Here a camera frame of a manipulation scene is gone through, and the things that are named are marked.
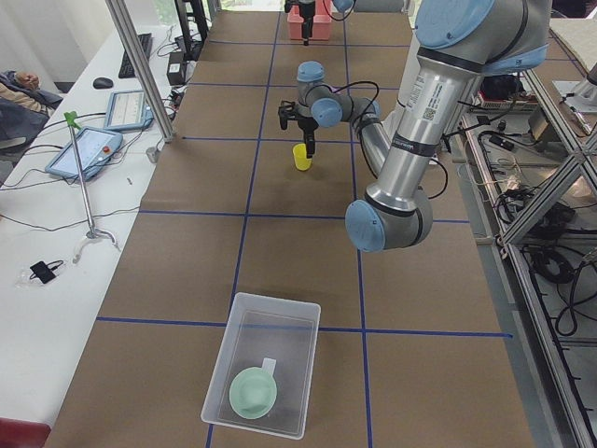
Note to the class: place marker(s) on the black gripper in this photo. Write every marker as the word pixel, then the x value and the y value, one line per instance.
pixel 307 123
pixel 306 20

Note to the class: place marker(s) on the yellow plastic cup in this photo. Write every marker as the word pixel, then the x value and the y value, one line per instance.
pixel 300 156

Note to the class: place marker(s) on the pale green bowl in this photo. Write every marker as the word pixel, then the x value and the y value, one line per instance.
pixel 252 393

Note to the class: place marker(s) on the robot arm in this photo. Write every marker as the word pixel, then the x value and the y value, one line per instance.
pixel 458 41
pixel 340 5

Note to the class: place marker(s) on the black power adapter box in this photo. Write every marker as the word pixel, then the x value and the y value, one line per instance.
pixel 177 69

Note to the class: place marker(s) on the white label in box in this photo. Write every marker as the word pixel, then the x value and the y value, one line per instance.
pixel 268 365

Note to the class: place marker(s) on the clear plastic box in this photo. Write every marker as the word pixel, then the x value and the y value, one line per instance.
pixel 258 327

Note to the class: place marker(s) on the pink plastic bin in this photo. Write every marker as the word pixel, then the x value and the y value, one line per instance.
pixel 321 28

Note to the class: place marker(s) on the far teach pendant tablet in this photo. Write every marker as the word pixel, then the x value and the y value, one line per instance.
pixel 127 111

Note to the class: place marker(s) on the teach pendant tablet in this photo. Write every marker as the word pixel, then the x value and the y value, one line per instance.
pixel 127 111
pixel 95 148

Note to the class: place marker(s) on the black computer mouse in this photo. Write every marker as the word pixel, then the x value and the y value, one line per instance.
pixel 101 83

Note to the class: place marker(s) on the near teach pendant tablet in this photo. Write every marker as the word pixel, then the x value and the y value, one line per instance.
pixel 95 148

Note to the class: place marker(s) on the metal stand with green clip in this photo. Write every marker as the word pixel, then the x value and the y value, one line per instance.
pixel 94 234

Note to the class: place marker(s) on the seated person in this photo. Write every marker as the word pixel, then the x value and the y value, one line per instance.
pixel 25 108

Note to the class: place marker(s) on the small black device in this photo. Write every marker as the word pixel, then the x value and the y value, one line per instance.
pixel 45 272

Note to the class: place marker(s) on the red chair corner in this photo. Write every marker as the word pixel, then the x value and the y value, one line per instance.
pixel 17 433

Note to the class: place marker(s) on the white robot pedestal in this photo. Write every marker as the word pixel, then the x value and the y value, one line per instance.
pixel 390 123

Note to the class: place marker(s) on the aluminium frame post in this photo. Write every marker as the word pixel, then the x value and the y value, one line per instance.
pixel 128 37

